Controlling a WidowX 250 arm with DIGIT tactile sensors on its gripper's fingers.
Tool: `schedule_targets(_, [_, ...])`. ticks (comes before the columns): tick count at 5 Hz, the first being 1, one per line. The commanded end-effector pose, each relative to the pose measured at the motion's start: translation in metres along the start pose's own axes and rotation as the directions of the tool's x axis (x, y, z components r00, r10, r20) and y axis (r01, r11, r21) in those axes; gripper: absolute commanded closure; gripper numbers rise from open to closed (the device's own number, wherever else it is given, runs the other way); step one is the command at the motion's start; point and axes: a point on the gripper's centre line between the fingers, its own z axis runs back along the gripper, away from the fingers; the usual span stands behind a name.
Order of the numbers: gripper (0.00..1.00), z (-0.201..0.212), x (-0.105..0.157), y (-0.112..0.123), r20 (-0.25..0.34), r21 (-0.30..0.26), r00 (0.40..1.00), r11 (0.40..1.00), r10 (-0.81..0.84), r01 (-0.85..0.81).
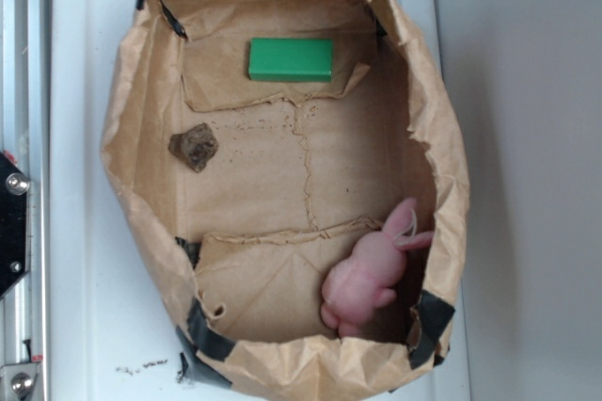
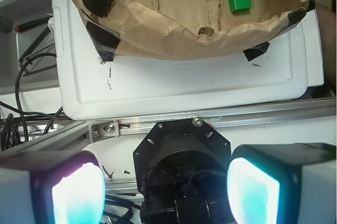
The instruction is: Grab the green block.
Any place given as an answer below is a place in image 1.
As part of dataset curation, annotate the brown paper bag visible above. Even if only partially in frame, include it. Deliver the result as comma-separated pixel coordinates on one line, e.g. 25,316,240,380
102,0,469,400

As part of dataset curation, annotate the silver corner bracket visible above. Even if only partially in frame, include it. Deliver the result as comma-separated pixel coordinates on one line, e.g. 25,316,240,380
1,363,39,401

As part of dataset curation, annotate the aluminium frame rail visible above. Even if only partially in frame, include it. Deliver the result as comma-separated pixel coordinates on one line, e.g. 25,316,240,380
1,0,52,400

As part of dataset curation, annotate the pink plush bunny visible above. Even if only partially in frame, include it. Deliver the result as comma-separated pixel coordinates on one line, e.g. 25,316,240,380
320,198,434,338

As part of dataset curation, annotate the brown rock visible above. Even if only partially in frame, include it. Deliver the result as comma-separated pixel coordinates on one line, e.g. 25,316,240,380
168,123,219,172

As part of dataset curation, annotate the black mounting bracket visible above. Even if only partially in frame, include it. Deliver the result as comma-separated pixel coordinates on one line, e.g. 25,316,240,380
0,152,31,299

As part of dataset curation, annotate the green rectangular block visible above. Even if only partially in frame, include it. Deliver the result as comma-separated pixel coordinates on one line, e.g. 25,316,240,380
247,38,333,82

